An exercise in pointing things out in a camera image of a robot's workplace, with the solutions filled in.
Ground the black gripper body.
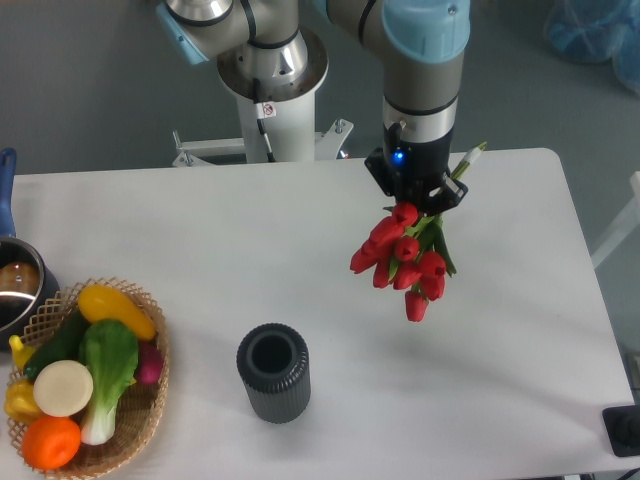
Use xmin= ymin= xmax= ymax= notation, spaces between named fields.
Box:
xmin=364 ymin=123 xmax=461 ymax=214

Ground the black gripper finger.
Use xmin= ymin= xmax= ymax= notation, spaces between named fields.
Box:
xmin=371 ymin=170 xmax=398 ymax=198
xmin=422 ymin=182 xmax=468 ymax=215

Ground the red tulip bouquet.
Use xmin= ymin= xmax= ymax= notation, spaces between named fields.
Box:
xmin=350 ymin=202 xmax=457 ymax=322

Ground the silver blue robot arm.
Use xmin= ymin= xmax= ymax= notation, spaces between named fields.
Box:
xmin=156 ymin=1 xmax=470 ymax=215

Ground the dark grey ribbed vase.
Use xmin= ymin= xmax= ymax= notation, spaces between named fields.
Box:
xmin=236 ymin=323 xmax=311 ymax=424

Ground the blue plastic bag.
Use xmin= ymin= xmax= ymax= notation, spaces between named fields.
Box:
xmin=543 ymin=1 xmax=639 ymax=94

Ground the black device at edge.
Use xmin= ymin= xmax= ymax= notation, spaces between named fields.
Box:
xmin=602 ymin=405 xmax=639 ymax=458

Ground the purple red onion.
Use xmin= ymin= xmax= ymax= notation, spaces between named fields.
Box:
xmin=134 ymin=341 xmax=164 ymax=385

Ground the yellow squash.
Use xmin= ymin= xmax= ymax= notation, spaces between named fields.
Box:
xmin=77 ymin=284 xmax=156 ymax=341

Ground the green bok choy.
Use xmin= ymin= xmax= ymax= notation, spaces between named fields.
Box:
xmin=79 ymin=319 xmax=139 ymax=446

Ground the woven wicker basket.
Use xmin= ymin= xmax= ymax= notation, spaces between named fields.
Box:
xmin=21 ymin=277 xmax=170 ymax=479

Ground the dark green cucumber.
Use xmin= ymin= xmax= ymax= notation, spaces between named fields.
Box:
xmin=23 ymin=310 xmax=90 ymax=382

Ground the orange fruit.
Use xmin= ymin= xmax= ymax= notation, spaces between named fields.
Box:
xmin=21 ymin=416 xmax=81 ymax=470

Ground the yellow bell pepper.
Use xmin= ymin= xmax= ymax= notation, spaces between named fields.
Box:
xmin=4 ymin=379 xmax=43 ymax=425

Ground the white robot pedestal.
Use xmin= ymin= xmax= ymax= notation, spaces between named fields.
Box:
xmin=173 ymin=27 xmax=354 ymax=167

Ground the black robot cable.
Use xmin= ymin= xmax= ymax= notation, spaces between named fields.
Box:
xmin=251 ymin=77 xmax=277 ymax=164

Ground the white frame at right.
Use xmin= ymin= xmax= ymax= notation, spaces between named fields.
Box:
xmin=591 ymin=171 xmax=639 ymax=269

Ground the blue handled saucepan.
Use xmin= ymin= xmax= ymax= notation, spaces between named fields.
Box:
xmin=1 ymin=148 xmax=59 ymax=352

